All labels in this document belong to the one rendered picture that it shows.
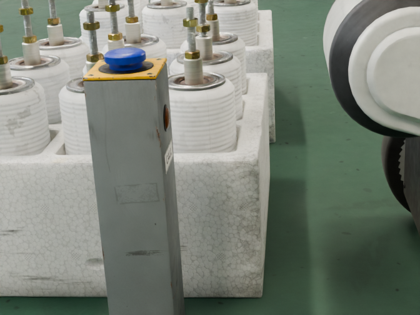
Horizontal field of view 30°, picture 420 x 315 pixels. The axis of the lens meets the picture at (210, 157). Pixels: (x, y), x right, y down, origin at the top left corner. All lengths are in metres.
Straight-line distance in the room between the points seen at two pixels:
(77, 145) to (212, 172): 0.17
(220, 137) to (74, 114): 0.17
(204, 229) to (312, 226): 0.26
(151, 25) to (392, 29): 0.81
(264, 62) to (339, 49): 0.70
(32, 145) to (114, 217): 0.22
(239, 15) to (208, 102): 0.55
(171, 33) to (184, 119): 0.56
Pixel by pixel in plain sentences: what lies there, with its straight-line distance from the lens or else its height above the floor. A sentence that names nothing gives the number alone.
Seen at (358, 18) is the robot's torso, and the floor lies 0.36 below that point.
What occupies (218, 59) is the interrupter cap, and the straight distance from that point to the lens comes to 1.03.
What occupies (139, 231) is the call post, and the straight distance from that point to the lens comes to 0.79.
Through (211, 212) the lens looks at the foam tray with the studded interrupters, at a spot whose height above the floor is 0.12.
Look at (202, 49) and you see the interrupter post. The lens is 1.04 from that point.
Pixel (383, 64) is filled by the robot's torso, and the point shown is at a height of 0.32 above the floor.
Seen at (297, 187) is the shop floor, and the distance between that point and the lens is 1.27.
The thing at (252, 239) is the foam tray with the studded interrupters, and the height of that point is 0.08.
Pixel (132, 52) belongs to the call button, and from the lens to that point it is 0.76.
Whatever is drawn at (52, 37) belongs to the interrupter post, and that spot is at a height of 0.26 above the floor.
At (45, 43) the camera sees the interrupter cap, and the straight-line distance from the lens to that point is 1.23.
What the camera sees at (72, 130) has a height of 0.21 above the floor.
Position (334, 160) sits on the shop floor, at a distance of 1.38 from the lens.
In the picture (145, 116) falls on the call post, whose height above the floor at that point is 0.28.
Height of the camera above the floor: 0.50
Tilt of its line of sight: 21 degrees down
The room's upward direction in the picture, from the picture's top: 3 degrees counter-clockwise
